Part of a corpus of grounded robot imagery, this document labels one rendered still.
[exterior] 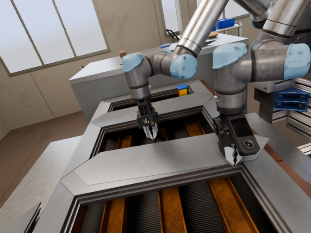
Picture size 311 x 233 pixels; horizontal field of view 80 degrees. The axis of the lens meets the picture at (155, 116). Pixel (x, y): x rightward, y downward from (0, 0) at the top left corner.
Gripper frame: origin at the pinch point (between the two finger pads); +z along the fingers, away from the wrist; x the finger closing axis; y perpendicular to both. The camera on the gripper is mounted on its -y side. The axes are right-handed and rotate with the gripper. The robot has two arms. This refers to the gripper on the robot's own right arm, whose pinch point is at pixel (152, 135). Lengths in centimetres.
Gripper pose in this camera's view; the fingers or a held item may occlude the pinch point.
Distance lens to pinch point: 81.9
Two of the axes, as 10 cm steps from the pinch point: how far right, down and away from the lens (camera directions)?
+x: 9.8, -2.1, -0.5
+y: 0.6, 4.6, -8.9
